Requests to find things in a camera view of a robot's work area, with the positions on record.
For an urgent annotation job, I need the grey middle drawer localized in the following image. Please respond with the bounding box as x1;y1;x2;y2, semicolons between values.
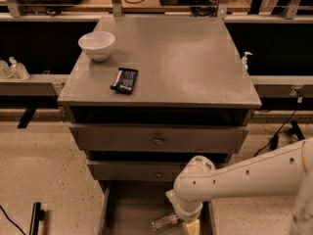
86;160;231;183

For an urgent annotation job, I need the black power cable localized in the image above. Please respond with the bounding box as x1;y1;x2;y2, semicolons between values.
253;96;304;158

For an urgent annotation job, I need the clear plastic water bottle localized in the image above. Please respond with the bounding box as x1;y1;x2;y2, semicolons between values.
151;211;181;233

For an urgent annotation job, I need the white ceramic bowl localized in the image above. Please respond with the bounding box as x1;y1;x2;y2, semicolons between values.
78;31;115;62

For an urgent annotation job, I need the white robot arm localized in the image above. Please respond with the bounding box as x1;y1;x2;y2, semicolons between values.
166;138;313;235

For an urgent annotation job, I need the clear bottle at edge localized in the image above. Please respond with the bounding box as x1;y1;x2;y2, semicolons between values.
0;60;13;78

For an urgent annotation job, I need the grey drawer cabinet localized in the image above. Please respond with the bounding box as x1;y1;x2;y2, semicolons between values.
57;15;263;196

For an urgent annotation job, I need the black bracket under shelf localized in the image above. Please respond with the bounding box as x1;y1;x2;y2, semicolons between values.
18;106;37;128

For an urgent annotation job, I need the black stand leg right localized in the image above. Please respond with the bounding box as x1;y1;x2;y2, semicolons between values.
291;120;305;140

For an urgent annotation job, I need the black floor stand left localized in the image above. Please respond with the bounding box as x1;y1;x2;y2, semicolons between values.
28;202;45;235

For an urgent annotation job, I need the dark blue snack bar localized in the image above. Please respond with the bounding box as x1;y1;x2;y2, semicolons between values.
111;68;138;94

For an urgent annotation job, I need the clear sanitizer bottle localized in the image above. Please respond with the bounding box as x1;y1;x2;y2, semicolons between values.
9;57;30;80

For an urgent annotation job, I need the grey open bottom drawer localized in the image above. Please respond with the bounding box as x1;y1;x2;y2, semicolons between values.
98;180;217;235

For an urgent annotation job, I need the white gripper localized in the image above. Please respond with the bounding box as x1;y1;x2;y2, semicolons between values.
165;190;202;235

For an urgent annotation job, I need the black cable bottom left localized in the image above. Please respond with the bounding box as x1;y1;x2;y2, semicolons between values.
0;205;26;235

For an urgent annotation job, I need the grey top drawer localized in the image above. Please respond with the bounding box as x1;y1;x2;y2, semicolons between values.
69;123;247;154

